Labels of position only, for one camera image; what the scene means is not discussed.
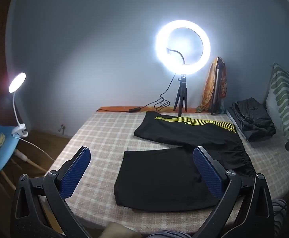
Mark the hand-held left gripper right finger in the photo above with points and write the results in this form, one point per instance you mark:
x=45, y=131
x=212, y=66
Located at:
x=206, y=171

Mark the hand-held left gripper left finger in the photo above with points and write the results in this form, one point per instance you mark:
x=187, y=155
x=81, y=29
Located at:
x=75, y=172

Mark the black pants with yellow stripes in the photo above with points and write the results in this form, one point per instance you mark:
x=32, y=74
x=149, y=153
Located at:
x=159, y=178

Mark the folded grey pants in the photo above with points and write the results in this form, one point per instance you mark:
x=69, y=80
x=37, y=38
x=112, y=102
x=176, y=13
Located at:
x=253, y=119

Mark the person's striped pants leg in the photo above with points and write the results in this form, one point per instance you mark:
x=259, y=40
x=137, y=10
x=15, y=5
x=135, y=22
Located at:
x=279, y=215

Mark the green striped white blanket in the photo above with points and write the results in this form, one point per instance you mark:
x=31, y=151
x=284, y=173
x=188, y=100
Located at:
x=283, y=91

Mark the orange sheet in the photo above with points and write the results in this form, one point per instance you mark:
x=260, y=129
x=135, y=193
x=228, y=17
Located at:
x=112, y=109

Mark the blue chair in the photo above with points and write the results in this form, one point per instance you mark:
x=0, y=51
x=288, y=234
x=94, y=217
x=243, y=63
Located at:
x=0, y=161

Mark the black mini tripod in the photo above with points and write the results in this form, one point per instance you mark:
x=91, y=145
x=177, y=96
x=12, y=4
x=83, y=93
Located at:
x=181, y=96

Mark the orange patterned cloth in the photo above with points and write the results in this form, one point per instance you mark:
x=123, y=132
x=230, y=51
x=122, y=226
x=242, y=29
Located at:
x=208, y=86

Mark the dark pole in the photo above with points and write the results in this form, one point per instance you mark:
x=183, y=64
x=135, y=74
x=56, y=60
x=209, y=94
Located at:
x=217, y=84

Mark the white clip lamp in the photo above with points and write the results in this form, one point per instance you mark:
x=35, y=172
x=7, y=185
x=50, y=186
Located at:
x=17, y=78

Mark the black gooseneck phone holder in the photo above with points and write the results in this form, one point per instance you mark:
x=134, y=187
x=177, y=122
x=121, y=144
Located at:
x=177, y=52

